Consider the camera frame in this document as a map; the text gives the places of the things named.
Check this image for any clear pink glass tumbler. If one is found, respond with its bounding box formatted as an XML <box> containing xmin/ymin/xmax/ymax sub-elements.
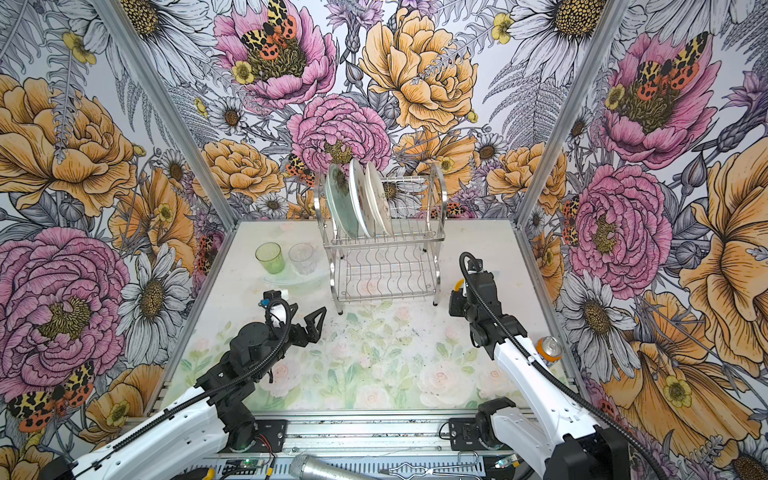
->
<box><xmin>289</xmin><ymin>242</ymin><xmax>317</xmax><ymax>275</ymax></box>

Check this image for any green glass tumbler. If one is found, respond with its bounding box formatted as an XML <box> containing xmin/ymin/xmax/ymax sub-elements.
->
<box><xmin>255</xmin><ymin>242</ymin><xmax>285</xmax><ymax>275</ymax></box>

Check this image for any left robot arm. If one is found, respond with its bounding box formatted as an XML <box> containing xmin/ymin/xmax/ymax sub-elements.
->
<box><xmin>40</xmin><ymin>300</ymin><xmax>327</xmax><ymax>479</ymax></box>

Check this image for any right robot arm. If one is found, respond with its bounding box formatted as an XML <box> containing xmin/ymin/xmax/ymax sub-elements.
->
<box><xmin>449</xmin><ymin>271</ymin><xmax>631</xmax><ymax>479</ymax></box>

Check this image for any metal two-tier dish rack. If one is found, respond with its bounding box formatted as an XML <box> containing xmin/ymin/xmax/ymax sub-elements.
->
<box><xmin>314</xmin><ymin>165</ymin><xmax>448</xmax><ymax>312</ymax></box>

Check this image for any orange soda can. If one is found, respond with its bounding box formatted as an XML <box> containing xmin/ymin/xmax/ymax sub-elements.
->
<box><xmin>536</xmin><ymin>335</ymin><xmax>563</xmax><ymax>365</ymax></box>

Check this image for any teal rimmed plate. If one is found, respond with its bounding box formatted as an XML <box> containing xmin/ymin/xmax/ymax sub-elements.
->
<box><xmin>325</xmin><ymin>164</ymin><xmax>359</xmax><ymax>238</ymax></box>

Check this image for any white watermelon pattern plate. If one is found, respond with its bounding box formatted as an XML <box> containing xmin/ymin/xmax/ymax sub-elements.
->
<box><xmin>349</xmin><ymin>159</ymin><xmax>375</xmax><ymax>238</ymax></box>

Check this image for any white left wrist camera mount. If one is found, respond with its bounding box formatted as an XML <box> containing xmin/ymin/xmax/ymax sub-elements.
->
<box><xmin>259</xmin><ymin>290</ymin><xmax>292</xmax><ymax>328</ymax></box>

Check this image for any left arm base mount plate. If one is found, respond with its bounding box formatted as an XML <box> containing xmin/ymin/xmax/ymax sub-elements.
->
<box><xmin>226</xmin><ymin>419</ymin><xmax>288</xmax><ymax>453</ymax></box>

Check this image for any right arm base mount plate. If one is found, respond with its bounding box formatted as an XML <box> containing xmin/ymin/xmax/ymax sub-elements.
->
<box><xmin>446</xmin><ymin>413</ymin><xmax>500</xmax><ymax>452</ymax></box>

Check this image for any front aluminium rail base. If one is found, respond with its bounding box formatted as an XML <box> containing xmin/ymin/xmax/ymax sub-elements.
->
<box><xmin>128</xmin><ymin>407</ymin><xmax>619</xmax><ymax>480</ymax></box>

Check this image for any metal wire tool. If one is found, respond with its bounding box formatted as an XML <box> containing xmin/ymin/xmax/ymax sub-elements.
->
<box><xmin>378</xmin><ymin>452</ymin><xmax>484</xmax><ymax>480</ymax></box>

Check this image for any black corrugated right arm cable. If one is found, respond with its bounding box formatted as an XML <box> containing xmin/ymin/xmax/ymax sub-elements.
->
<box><xmin>458</xmin><ymin>251</ymin><xmax>670</xmax><ymax>480</ymax></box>

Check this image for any right rear aluminium frame post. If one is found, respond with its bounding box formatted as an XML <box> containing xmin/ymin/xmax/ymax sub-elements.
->
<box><xmin>515</xmin><ymin>0</ymin><xmax>630</xmax><ymax>230</ymax></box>

